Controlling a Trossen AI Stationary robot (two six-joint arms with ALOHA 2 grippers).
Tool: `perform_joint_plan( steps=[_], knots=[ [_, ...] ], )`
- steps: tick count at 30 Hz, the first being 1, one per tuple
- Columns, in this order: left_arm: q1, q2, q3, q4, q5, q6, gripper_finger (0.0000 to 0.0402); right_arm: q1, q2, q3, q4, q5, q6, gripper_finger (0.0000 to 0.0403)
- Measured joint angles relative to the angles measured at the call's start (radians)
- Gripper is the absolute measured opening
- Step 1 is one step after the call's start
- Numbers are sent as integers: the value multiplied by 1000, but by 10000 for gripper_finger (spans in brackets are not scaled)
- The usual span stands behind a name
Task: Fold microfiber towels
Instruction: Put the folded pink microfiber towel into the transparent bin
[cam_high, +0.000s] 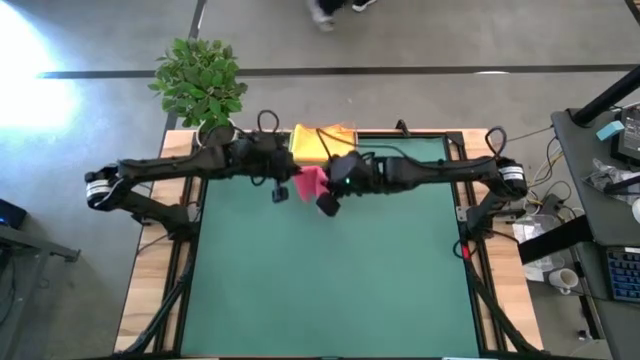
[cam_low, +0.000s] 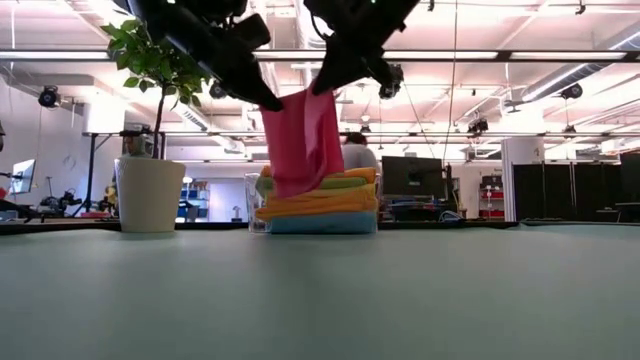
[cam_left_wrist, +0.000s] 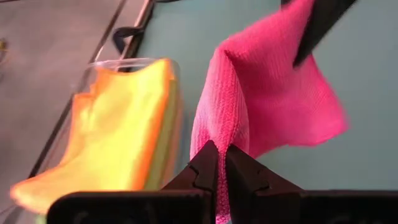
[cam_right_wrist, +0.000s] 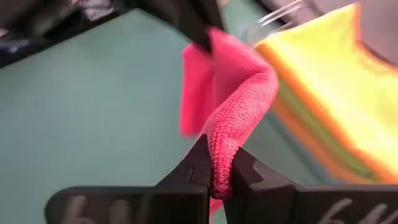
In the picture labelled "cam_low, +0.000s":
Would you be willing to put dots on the blue microfiber towel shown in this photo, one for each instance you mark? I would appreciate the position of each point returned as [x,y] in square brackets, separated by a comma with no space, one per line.
[325,224]

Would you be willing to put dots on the pink microfiber towel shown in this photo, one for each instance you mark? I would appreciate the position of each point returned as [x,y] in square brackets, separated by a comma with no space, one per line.
[302,145]

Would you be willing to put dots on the white computer monitor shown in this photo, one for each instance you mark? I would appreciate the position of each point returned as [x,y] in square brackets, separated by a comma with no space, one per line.
[24,176]

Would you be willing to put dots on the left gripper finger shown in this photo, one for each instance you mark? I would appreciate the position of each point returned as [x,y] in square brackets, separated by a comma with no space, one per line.
[245,85]

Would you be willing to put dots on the potted green leafy plant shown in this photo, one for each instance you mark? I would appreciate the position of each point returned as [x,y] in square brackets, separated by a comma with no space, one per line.
[150,195]

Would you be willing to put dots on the clear plastic bin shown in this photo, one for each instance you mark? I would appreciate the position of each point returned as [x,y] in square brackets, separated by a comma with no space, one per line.
[252,210]

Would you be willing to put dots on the shelf with red bins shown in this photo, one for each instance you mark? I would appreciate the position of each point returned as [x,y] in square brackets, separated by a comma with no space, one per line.
[491,195]

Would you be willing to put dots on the teal table mat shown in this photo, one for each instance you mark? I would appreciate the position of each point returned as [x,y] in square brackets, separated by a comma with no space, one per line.
[300,300]

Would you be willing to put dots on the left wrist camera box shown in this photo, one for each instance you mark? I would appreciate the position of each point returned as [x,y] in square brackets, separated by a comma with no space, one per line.
[252,31]

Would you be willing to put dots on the black partition wall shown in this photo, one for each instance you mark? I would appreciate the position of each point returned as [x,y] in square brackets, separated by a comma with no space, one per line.
[540,190]

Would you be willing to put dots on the white ribbed ceiling duct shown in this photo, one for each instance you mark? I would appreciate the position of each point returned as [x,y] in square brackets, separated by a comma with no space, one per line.
[305,30]

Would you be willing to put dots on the black aluminium table frame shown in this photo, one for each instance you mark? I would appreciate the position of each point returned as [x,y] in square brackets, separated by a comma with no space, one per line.
[75,226]

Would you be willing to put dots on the white square column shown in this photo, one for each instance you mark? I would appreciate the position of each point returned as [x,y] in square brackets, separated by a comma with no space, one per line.
[522,175]

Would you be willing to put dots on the shelf with blue bins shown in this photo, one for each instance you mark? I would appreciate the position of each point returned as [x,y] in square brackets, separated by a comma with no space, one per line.
[197,200]

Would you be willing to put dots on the grey round ceiling duct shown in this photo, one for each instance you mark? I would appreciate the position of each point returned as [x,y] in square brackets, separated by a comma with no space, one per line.
[575,75]

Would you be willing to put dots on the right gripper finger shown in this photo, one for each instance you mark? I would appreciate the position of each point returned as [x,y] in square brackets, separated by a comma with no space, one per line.
[340,67]

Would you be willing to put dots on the black ceiling spotlight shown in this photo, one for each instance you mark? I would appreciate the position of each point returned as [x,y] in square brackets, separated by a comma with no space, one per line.
[216,92]
[392,82]
[478,126]
[571,91]
[49,96]

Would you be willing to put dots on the black background robot arm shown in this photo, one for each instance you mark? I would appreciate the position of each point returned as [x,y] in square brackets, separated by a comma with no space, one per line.
[55,202]

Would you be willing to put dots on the person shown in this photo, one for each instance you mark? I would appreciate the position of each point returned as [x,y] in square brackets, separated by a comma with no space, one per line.
[360,156]

